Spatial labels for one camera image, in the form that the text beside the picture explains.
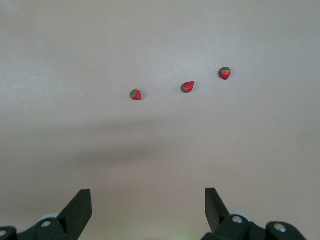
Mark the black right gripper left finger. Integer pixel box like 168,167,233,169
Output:
0,189,93,240

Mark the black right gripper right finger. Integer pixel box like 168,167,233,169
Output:
201,187,307,240

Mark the red strawberry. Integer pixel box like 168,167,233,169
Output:
129,88,143,102
219,66,232,81
181,80,196,94

